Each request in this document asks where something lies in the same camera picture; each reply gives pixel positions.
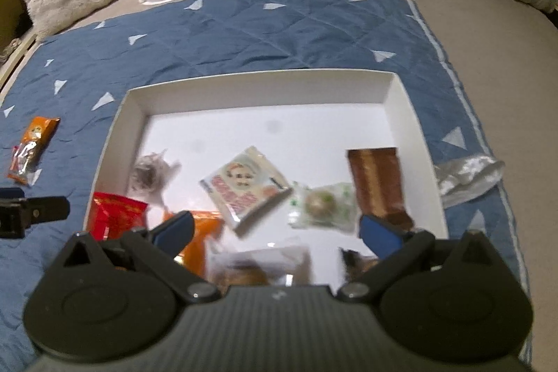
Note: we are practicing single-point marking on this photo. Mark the white cardboard box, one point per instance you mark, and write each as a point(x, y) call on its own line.
point(270, 128)

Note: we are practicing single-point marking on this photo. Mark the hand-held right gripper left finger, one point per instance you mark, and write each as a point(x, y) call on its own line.
point(175, 230)

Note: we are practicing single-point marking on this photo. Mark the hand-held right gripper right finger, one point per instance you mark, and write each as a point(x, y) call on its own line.
point(380, 234)

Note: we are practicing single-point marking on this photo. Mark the blue quilted blanket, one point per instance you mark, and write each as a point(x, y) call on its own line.
point(244, 32)

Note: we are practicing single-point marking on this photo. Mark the small orange snack packet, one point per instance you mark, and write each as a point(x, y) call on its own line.
point(202, 237)

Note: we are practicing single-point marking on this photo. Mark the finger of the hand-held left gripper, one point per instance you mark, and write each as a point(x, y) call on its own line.
point(43, 208)

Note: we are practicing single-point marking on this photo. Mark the clear dark round snack packet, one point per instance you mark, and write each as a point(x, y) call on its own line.
point(146, 176)

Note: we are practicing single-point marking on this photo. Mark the red snack packet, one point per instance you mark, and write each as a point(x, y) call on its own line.
point(115, 215)

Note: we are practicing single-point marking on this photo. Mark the white face print snack packet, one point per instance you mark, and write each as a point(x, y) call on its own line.
point(244, 184)

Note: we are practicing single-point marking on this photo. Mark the clear brown cookie packet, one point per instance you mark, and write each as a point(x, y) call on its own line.
point(257, 269)

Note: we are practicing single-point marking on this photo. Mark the wooden bed frame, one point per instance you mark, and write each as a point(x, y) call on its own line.
point(19, 58)

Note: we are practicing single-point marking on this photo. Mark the silver foil wrapper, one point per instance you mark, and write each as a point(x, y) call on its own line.
point(466, 180)

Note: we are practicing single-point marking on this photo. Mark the green white round cookie packet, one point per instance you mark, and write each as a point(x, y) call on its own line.
point(325, 204)

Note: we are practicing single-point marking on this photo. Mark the long orange snack packet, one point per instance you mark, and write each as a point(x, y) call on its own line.
point(32, 145)

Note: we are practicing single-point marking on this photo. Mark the brown snack bar packet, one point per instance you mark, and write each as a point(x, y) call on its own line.
point(379, 180)

